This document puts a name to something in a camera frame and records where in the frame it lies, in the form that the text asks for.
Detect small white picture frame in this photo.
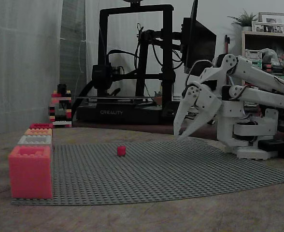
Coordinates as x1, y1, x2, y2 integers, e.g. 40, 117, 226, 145
251, 21, 268, 32

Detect wooden shelf unit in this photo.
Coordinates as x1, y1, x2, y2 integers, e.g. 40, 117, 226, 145
241, 30, 284, 116

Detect black power strip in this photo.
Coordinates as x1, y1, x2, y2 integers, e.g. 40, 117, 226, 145
257, 138, 284, 153

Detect small red cube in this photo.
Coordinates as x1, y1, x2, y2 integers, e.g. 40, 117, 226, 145
116, 145, 127, 158

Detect large pink brick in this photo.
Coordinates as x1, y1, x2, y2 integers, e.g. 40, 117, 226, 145
8, 145, 54, 200

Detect black computer monitor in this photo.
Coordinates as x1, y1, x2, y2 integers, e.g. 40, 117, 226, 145
182, 0, 217, 74

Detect black Creality 3D printer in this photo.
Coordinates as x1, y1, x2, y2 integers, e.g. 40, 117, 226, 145
75, 3, 177, 125

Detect small potted fern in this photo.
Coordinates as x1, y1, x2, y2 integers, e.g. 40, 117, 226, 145
227, 9, 258, 31

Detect multicoloured brick tower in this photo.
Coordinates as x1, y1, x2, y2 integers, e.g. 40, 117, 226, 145
49, 89, 72, 128

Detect large white picture frame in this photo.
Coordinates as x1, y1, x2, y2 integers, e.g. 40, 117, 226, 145
258, 12, 284, 34

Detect green white storage crate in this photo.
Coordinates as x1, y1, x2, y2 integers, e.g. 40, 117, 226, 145
244, 49, 263, 69

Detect red brick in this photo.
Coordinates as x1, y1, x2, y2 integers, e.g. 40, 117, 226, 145
29, 123, 54, 130

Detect grey studded baseplate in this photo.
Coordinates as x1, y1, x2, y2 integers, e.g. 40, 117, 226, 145
11, 138, 284, 206

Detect white sheer curtain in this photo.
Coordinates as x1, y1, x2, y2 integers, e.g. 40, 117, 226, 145
0, 0, 87, 136

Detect red black storage crate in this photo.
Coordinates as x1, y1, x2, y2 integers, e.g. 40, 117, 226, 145
262, 64, 284, 74

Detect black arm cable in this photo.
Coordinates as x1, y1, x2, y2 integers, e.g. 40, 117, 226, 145
185, 59, 216, 87

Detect orange brick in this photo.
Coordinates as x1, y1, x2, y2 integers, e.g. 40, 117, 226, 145
24, 128, 54, 136

